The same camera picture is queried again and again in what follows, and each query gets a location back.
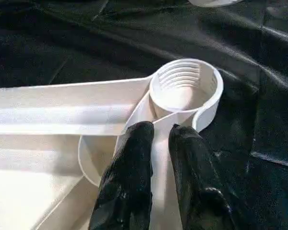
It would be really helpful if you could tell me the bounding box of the white plastic table leg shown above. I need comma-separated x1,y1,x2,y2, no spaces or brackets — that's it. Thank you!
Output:
188,0,244,8

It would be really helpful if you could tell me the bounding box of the white plastic table top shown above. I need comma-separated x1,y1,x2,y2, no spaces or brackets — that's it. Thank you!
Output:
0,58,225,230

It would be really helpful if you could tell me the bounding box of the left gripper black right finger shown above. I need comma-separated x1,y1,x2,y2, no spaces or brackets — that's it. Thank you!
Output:
168,124,237,230

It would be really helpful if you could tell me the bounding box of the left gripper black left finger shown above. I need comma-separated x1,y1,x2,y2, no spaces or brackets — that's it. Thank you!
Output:
88,121,156,230

